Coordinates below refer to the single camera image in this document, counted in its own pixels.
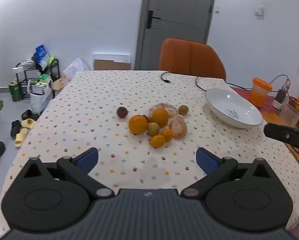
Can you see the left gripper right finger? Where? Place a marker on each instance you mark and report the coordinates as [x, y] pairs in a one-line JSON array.
[[217, 171]]

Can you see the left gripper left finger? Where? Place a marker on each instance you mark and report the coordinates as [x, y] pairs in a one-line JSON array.
[[75, 170]]

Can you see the small kumquat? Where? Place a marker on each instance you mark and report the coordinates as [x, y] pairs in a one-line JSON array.
[[167, 134], [157, 141]]

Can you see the small peeled pomelo segment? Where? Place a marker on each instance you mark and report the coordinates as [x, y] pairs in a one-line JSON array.
[[178, 126]]

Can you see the small kumquat front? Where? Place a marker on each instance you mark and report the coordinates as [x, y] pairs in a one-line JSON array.
[[157, 141]]

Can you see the green-brown round fruit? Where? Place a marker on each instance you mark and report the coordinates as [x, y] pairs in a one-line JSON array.
[[153, 129], [183, 110]]

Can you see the dark brown passion fruit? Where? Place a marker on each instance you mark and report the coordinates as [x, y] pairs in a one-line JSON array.
[[122, 112]]

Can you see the large orange front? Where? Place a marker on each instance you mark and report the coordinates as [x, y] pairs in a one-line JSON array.
[[137, 124]]

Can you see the large orange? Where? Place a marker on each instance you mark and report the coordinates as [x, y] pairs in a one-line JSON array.
[[160, 116], [137, 124]]

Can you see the large peeled pomelo segment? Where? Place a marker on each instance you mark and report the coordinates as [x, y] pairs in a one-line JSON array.
[[172, 111]]

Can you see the clear plastic container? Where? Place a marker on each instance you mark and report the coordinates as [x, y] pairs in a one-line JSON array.
[[289, 116]]

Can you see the black power adapter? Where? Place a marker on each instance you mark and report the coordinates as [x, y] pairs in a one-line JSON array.
[[280, 96]]

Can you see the orange lidded plastic cup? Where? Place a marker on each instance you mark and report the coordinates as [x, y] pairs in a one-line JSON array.
[[259, 92]]

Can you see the white ceramic bowl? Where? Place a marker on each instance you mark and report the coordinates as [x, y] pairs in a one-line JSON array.
[[233, 109]]

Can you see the yellow slipper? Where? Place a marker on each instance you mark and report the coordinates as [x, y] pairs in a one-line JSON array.
[[20, 137]]

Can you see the floral white tablecloth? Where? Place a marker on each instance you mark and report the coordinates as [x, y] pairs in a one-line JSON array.
[[95, 108]]

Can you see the white plastic bag on floor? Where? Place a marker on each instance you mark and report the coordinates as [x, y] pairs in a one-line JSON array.
[[39, 96]]

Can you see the black metal shelf rack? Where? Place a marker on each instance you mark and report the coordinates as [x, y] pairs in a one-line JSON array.
[[29, 71]]

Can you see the green carton box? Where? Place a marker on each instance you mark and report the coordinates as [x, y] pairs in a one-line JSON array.
[[15, 91]]

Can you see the translucent plastic bag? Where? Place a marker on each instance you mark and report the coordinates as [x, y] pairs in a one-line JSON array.
[[78, 65]]

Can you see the orange upholstered chair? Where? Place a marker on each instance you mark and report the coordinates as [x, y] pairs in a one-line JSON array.
[[190, 58]]

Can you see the white framed board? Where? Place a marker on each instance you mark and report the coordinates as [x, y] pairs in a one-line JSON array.
[[114, 57]]

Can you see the blue plastic bag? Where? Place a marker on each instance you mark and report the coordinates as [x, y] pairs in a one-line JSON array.
[[42, 56]]

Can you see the cardboard sheet against wall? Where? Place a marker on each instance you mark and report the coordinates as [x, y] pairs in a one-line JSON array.
[[111, 65]]

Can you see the grey door with black handle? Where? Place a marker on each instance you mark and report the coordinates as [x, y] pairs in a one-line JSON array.
[[161, 19]]

